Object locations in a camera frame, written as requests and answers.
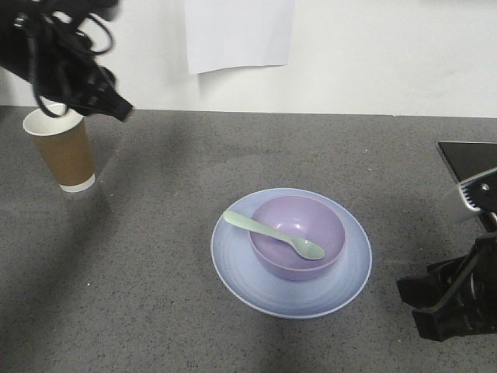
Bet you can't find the white paper sheet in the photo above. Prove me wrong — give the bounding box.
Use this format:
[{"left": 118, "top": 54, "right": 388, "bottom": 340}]
[{"left": 185, "top": 0, "right": 295, "bottom": 74}]

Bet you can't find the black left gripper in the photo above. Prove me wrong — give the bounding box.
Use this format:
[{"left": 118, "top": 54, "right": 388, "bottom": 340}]
[{"left": 34, "top": 49, "right": 134, "bottom": 122}]

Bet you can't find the brown paper cup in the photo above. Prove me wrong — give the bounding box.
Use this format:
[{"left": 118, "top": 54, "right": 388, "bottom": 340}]
[{"left": 23, "top": 103, "right": 96, "bottom": 193}]

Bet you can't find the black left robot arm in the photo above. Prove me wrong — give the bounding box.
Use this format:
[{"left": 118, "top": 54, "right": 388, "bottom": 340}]
[{"left": 1, "top": 1, "right": 133, "bottom": 121}]

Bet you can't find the pale green ceramic spoon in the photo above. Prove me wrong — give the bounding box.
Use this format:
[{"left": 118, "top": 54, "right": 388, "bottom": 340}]
[{"left": 222, "top": 210, "right": 325, "bottom": 260}]

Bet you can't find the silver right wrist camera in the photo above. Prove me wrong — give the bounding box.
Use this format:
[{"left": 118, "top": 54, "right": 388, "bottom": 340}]
[{"left": 442, "top": 168, "right": 496, "bottom": 223}]

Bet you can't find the black camera cable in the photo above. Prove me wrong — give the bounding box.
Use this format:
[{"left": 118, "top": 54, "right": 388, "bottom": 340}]
[{"left": 417, "top": 211, "right": 497, "bottom": 314}]

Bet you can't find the purple plastic bowl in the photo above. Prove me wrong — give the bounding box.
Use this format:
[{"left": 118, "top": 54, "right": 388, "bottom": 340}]
[{"left": 248, "top": 195, "right": 346, "bottom": 282}]

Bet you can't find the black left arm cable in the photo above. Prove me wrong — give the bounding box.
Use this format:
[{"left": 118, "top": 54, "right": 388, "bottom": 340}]
[{"left": 13, "top": 0, "right": 117, "bottom": 117}]

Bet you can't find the light blue plate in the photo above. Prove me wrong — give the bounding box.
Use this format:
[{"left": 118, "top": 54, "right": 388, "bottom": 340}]
[{"left": 210, "top": 188, "right": 373, "bottom": 319}]

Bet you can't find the black induction cooktop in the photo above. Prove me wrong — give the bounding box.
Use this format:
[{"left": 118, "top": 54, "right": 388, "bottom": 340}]
[{"left": 438, "top": 141, "right": 496, "bottom": 182}]

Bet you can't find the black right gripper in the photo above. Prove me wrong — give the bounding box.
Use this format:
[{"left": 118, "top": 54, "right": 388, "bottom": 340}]
[{"left": 397, "top": 228, "right": 496, "bottom": 342}]

